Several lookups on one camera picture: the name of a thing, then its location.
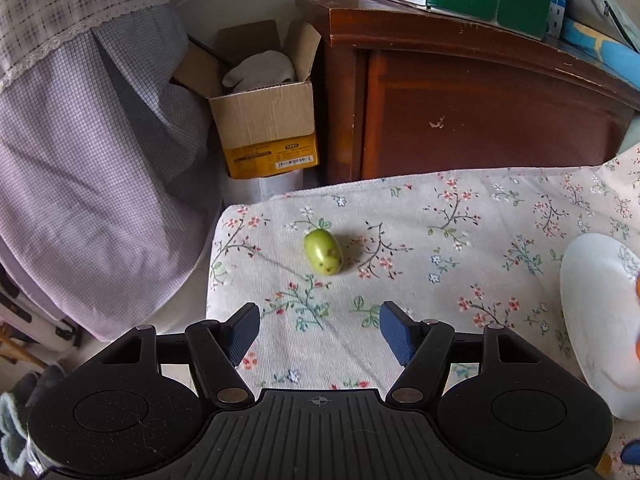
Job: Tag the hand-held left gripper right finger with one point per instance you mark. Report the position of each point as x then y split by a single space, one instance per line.
396 332

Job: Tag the grey bag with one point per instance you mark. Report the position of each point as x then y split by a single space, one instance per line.
600 5

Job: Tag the cardboard box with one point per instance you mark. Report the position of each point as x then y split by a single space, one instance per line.
265 120

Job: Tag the grey plaid lace-edged curtain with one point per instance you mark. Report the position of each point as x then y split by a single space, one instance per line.
60 5

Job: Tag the spotted oval green jujube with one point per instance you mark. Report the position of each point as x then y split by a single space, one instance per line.
322 252

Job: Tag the white folded stand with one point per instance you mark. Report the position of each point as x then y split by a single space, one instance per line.
35 310

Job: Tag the floral tablecloth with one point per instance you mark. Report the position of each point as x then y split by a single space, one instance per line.
450 260

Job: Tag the white cloth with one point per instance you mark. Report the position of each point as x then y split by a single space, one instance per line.
260 70

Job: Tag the purple checked cloth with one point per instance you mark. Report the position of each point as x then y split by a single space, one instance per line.
100 185

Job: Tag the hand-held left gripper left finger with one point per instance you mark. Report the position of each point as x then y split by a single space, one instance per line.
244 332

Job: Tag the brown wooden cabinet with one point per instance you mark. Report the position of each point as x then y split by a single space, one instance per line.
475 110

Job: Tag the light blue fuzzy slipper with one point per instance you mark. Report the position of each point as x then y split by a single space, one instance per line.
10 435

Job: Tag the orange mandarin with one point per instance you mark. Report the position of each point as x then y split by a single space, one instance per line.
637 349
638 287

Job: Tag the wooden shelf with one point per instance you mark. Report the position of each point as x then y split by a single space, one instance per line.
15 347

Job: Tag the white plate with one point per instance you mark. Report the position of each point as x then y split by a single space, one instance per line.
595 310

